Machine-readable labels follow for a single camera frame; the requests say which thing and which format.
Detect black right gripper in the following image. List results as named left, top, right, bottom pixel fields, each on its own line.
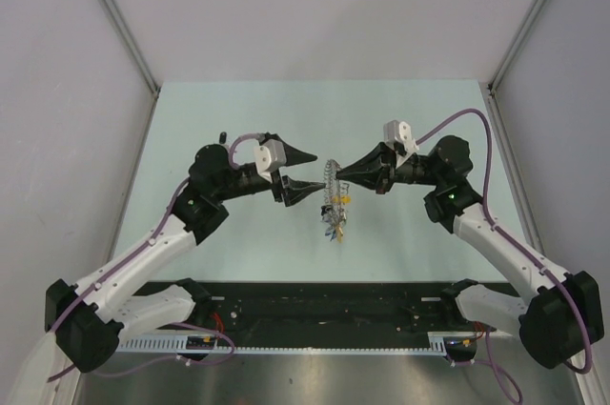
left=336, top=141, right=443, bottom=195

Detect steel disc keyring holder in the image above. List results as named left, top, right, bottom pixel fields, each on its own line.
left=321, top=159, right=351, bottom=228

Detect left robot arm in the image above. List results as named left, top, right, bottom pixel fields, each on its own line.
left=45, top=132, right=324, bottom=373

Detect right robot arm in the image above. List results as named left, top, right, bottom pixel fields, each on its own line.
left=336, top=135, right=604, bottom=375

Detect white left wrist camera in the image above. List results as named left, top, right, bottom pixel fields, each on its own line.
left=254, top=139, right=287, bottom=174

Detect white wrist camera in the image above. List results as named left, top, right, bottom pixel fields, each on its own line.
left=254, top=139, right=287, bottom=174
left=383, top=120, right=419, bottom=157

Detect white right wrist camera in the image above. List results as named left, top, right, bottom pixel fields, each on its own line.
left=383, top=120, right=419, bottom=157

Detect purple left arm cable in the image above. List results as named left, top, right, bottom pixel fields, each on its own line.
left=45, top=133, right=266, bottom=383

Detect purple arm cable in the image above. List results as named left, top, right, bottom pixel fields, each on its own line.
left=45, top=133, right=266, bottom=383
left=415, top=109, right=595, bottom=402

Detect yellow key tag on ring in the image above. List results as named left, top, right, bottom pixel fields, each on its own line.
left=334, top=226, right=344, bottom=243

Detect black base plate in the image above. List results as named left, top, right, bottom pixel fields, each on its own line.
left=186, top=282, right=482, bottom=348

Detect aluminium frame rail left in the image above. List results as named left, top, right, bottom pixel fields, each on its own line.
left=97, top=85, right=162, bottom=272

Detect aluminium frame rail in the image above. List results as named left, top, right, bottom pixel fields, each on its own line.
left=480, top=83, right=547, bottom=256
left=97, top=85, right=162, bottom=272

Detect aluminium frame rail right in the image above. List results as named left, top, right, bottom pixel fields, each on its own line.
left=480, top=83, right=547, bottom=256

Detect white slotted cable duct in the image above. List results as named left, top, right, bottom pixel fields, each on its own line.
left=116, top=331, right=447, bottom=356

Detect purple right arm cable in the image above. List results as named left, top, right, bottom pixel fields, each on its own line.
left=415, top=109, right=595, bottom=402

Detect aluminium frame post right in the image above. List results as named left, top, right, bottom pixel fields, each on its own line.
left=487, top=0, right=550, bottom=95

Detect aluminium frame post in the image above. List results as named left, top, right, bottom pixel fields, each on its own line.
left=487, top=0, right=550, bottom=95
left=98, top=0, right=160, bottom=99

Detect aluminium frame post left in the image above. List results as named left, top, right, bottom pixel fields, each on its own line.
left=98, top=0, right=160, bottom=99

